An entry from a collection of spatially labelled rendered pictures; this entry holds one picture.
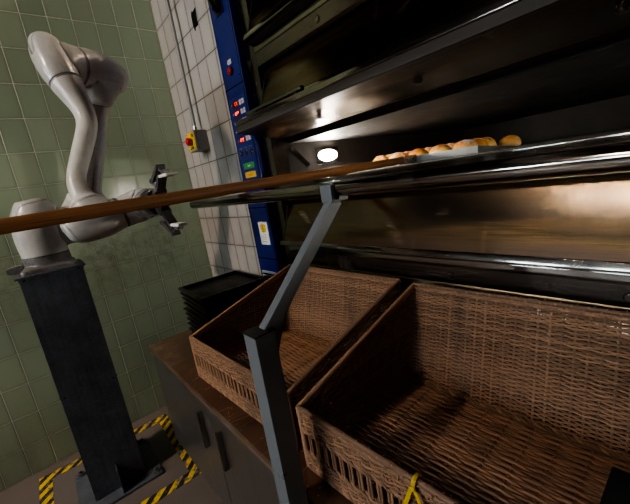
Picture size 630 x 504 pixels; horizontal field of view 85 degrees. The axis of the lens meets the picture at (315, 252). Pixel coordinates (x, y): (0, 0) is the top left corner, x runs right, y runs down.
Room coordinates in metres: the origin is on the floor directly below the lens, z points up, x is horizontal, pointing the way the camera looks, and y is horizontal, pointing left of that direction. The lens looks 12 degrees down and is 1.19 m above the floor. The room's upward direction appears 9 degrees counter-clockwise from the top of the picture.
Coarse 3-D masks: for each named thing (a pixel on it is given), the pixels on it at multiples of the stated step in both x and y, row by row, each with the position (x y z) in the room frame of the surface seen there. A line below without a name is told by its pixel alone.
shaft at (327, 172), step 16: (384, 160) 1.38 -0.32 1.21; (400, 160) 1.44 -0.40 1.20; (288, 176) 1.08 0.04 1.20; (304, 176) 1.12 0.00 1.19; (320, 176) 1.16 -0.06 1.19; (176, 192) 0.87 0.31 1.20; (192, 192) 0.89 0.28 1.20; (208, 192) 0.91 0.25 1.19; (224, 192) 0.94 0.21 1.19; (240, 192) 0.98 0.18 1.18; (80, 208) 0.74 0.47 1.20; (96, 208) 0.75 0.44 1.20; (112, 208) 0.77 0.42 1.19; (128, 208) 0.79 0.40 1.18; (144, 208) 0.82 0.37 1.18; (0, 224) 0.65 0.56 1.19; (16, 224) 0.67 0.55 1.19; (32, 224) 0.68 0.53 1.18; (48, 224) 0.70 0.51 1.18
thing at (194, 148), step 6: (192, 132) 1.85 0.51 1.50; (198, 132) 1.86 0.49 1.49; (204, 132) 1.88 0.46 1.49; (192, 138) 1.86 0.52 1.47; (198, 138) 1.85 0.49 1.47; (204, 138) 1.87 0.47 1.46; (192, 144) 1.87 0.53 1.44; (198, 144) 1.85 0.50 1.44; (204, 144) 1.87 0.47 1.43; (192, 150) 1.89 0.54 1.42; (198, 150) 1.86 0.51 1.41; (204, 150) 1.90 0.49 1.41
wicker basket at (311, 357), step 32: (256, 288) 1.29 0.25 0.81; (320, 288) 1.24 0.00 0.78; (352, 288) 1.12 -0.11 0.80; (384, 288) 1.02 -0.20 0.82; (224, 320) 1.19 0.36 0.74; (288, 320) 1.36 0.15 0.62; (320, 320) 1.22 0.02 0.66; (352, 320) 1.10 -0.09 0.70; (224, 352) 1.17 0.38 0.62; (288, 352) 1.15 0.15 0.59; (320, 352) 1.12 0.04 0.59; (224, 384) 0.95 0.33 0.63; (288, 384) 0.95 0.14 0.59; (256, 416) 0.82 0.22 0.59
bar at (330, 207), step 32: (512, 160) 0.43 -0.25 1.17; (544, 160) 0.40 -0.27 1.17; (576, 160) 0.37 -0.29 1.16; (608, 160) 0.35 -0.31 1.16; (256, 192) 0.90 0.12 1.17; (288, 192) 0.78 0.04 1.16; (320, 192) 0.69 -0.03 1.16; (352, 192) 0.63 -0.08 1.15; (384, 192) 0.59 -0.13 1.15; (320, 224) 0.65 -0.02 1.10; (288, 288) 0.59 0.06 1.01; (256, 352) 0.53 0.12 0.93; (256, 384) 0.55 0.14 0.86; (288, 416) 0.54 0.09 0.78; (288, 448) 0.54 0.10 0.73; (288, 480) 0.53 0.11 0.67; (608, 480) 0.20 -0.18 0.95
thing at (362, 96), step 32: (544, 0) 0.59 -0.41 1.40; (576, 0) 0.57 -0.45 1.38; (608, 0) 0.58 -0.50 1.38; (480, 32) 0.66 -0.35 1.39; (512, 32) 0.66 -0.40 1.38; (544, 32) 0.67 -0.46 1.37; (576, 32) 0.67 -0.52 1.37; (608, 32) 0.68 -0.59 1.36; (384, 64) 0.83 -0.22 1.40; (416, 64) 0.79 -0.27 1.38; (448, 64) 0.79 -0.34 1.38; (480, 64) 0.80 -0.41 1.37; (320, 96) 0.99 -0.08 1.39; (352, 96) 0.98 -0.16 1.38; (384, 96) 0.99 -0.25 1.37; (256, 128) 1.29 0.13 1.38; (288, 128) 1.31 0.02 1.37
